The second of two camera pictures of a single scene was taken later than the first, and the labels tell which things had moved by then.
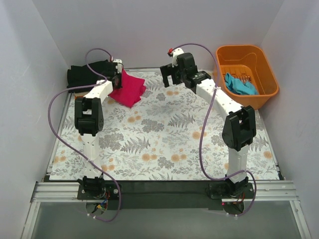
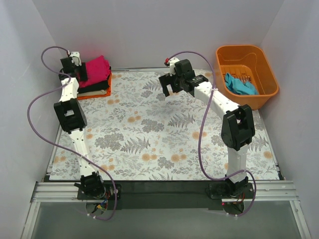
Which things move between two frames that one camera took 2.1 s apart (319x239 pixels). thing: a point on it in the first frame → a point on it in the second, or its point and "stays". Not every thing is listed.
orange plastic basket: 243,74 stays
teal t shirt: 237,85 stays
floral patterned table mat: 171,133 stays
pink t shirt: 132,88 → 98,70
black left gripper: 117,81 → 83,72
